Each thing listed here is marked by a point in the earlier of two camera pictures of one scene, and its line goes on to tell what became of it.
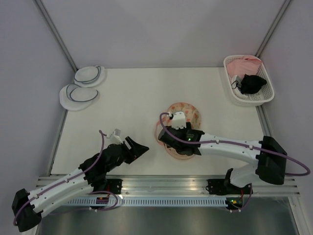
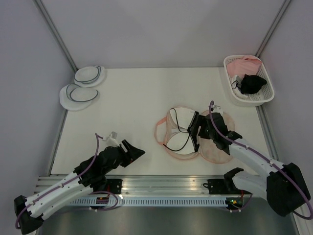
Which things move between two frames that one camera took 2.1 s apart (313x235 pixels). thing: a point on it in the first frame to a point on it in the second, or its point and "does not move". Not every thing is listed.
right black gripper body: (184, 130) to (204, 131)
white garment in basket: (236, 85) does not move
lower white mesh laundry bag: (73, 97) does not move
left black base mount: (114, 185) does not move
